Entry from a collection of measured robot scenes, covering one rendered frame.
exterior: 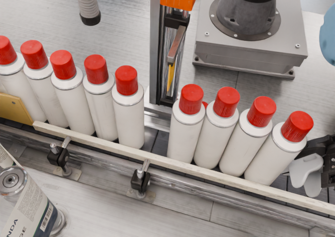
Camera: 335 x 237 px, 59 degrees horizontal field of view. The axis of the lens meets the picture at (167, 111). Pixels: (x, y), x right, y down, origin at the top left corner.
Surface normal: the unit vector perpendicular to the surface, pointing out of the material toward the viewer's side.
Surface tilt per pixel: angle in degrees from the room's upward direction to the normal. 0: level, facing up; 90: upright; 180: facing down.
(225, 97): 2
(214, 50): 90
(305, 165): 63
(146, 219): 0
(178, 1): 90
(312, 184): 57
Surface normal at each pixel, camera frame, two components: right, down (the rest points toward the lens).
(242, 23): -0.30, 0.59
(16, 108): -0.27, 0.78
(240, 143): -0.64, 0.61
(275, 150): -0.78, 0.48
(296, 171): -0.83, -0.48
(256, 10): 0.11, 0.65
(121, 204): 0.06, -0.57
